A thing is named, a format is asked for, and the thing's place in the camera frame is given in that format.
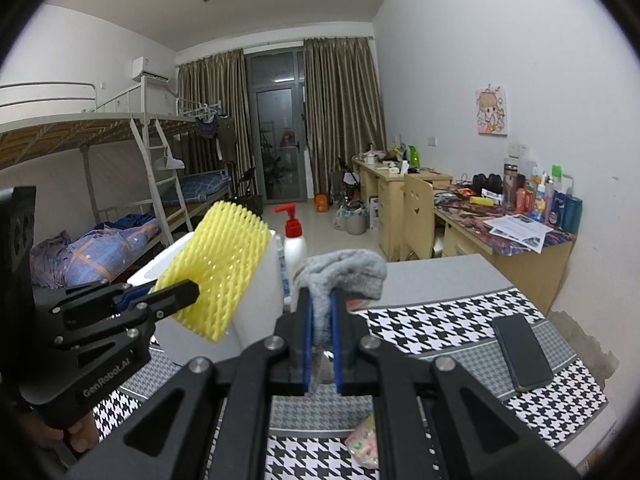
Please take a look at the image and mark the black folding chair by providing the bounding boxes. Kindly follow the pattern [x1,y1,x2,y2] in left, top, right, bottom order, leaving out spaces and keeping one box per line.
[235,167,263,216]

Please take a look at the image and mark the glass balcony door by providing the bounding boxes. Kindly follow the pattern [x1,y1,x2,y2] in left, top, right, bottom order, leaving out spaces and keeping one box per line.
[245,47,307,203]

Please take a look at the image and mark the brown curtain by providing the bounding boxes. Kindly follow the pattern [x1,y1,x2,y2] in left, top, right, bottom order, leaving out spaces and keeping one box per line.
[177,49,249,196]
[302,36,387,196]

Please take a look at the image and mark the plain wooden desk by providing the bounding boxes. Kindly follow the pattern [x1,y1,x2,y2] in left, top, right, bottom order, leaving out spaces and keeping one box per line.
[351,156,453,263]

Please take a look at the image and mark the white bunk bed ladder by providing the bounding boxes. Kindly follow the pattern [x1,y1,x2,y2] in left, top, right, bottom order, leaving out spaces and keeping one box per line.
[129,117,193,248]

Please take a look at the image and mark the pale green plastic bag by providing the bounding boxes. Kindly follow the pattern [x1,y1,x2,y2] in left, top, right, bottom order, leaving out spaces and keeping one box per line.
[344,412,378,471]

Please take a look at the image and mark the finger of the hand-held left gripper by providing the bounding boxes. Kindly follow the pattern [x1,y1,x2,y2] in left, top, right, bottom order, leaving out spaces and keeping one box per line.
[47,282,153,331]
[50,280,201,353]

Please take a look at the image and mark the wooden desk with patterned mat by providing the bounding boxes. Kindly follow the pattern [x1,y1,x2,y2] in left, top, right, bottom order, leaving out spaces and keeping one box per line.
[432,182,578,316]

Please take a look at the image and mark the person's left hand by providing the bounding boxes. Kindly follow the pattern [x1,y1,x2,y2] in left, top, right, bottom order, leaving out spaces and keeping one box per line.
[30,412,101,456]

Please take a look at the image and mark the row of toiletry bottles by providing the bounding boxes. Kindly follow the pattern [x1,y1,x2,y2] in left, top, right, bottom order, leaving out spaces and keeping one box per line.
[501,157,583,233]

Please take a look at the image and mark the white metal bunk bed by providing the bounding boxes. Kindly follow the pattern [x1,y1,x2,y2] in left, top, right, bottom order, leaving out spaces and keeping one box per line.
[0,82,201,291]

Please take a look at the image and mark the black smartphone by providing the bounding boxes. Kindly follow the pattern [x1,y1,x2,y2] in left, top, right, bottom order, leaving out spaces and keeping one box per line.
[491,314,555,393]

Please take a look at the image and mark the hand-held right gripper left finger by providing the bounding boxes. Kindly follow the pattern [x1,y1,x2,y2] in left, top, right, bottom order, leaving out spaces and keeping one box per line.
[65,287,315,480]

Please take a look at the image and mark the white pump bottle red cap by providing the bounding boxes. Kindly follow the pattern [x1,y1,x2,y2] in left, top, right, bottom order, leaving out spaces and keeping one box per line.
[274,203,309,306]

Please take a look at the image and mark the white air conditioner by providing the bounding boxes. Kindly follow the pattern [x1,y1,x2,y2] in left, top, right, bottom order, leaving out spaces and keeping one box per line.
[131,56,169,81]

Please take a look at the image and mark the bunk bed with blue mattress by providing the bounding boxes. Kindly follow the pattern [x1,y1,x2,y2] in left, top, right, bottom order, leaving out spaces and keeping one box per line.
[172,95,233,211]

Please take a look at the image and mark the printed papers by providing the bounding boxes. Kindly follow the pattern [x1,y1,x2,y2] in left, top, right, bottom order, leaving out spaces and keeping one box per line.
[482,212,555,253]

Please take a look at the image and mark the black pouch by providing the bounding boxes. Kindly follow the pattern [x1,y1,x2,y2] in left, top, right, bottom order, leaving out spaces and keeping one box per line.
[472,172,503,196]

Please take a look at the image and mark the houndstooth tablecloth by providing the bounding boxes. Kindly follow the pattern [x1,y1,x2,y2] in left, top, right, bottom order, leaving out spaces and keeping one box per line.
[95,253,618,480]

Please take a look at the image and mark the wooden chair with smiley cutout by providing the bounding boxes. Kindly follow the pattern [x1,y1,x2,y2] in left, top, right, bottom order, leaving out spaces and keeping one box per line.
[402,174,436,261]

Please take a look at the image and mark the grey sock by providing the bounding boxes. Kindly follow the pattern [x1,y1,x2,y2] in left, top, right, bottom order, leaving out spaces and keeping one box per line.
[292,249,388,396]

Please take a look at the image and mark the blue patterned quilt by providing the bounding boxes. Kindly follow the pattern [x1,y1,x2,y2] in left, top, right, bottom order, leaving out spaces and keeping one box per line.
[30,212,163,288]

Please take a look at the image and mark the yellow foam net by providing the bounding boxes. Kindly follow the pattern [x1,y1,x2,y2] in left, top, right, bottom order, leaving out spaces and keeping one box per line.
[150,200,271,343]

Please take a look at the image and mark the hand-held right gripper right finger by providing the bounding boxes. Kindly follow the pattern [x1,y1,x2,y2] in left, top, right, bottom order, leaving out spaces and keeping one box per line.
[330,287,583,480]

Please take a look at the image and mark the hanging dark clothes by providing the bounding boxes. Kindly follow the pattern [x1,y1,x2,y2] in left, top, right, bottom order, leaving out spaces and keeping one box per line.
[192,112,236,161]

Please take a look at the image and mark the white plastic bags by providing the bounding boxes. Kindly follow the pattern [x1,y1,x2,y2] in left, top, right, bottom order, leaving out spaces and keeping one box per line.
[334,200,368,236]

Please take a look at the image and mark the white foam box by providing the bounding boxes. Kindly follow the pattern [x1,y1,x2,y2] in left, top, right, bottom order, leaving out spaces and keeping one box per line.
[126,229,290,367]

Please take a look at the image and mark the cartoon wall poster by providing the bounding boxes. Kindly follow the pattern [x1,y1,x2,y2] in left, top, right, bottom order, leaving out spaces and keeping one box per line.
[475,85,509,136]

